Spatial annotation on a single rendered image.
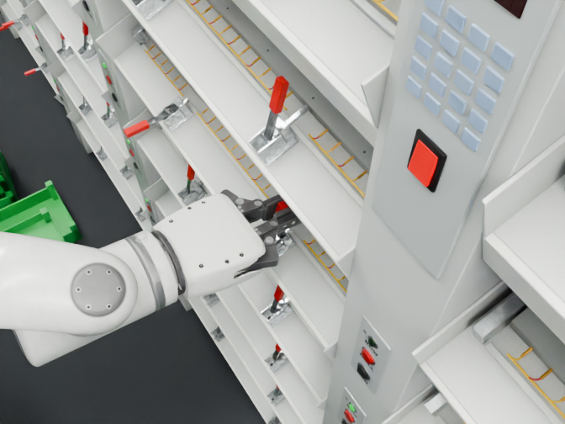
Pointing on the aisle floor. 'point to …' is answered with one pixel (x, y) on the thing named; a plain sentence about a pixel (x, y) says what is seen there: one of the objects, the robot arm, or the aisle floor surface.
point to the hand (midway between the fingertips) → (282, 212)
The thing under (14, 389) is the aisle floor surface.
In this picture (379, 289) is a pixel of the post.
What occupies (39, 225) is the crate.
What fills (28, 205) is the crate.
